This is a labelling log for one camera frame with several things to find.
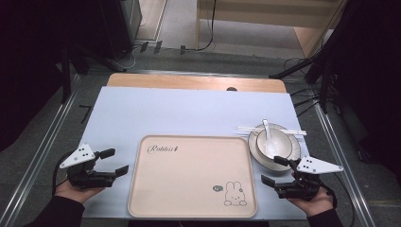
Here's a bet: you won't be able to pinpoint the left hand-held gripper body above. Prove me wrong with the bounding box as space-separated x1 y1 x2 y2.
59 143 117 190

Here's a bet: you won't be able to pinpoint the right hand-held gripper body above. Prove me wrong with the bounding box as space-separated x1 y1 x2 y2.
274 155 344 201

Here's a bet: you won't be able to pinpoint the person's left hand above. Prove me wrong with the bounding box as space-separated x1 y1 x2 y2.
54 179 106 205

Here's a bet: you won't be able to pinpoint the person's right hand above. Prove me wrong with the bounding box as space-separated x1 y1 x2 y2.
288 185 335 218

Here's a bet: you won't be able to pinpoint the white bowl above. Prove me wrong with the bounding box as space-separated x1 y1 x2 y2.
255 127 293 160

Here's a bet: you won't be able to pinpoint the white plate with dark rim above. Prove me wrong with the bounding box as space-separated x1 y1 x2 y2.
247 123 303 173

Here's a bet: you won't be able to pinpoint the white spoon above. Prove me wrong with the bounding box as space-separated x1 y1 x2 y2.
262 118 279 158

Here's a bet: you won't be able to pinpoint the white chopstick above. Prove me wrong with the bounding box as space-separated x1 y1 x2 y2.
238 127 307 137
237 126 306 134

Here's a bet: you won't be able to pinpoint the black tape strip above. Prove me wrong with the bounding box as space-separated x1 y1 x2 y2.
78 104 93 125

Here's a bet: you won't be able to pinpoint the beige tray with rabbit print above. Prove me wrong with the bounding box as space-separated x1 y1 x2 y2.
127 134 258 219

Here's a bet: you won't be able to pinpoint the light blue table sheet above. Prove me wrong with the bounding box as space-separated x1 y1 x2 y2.
76 86 308 221

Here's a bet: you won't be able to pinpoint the black stand leg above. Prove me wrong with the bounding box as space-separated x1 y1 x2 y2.
269 55 330 80

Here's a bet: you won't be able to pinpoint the black curtain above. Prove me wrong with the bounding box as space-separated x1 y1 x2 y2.
324 0 401 178
0 0 105 152

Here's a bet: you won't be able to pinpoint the black cabinet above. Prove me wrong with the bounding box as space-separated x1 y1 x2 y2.
96 0 144 61

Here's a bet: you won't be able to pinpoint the light wooden desk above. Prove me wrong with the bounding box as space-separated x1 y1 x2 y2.
196 0 348 59

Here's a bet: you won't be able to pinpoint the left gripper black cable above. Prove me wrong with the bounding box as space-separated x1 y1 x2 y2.
51 150 76 197

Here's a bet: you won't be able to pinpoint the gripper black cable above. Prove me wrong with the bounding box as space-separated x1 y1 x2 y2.
51 150 76 197
317 172 356 227

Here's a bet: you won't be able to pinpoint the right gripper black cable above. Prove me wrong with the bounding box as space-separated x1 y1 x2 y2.
317 172 356 227

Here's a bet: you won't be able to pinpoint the aluminium frame rail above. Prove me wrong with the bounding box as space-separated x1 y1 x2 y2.
0 74 81 227
311 103 376 227

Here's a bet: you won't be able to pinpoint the black floor cables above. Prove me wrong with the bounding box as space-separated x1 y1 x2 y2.
288 87 321 118

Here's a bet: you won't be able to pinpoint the white floor cable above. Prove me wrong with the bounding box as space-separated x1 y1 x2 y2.
122 43 144 70

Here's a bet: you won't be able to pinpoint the black hanging cable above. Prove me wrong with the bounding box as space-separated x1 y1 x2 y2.
184 0 218 52

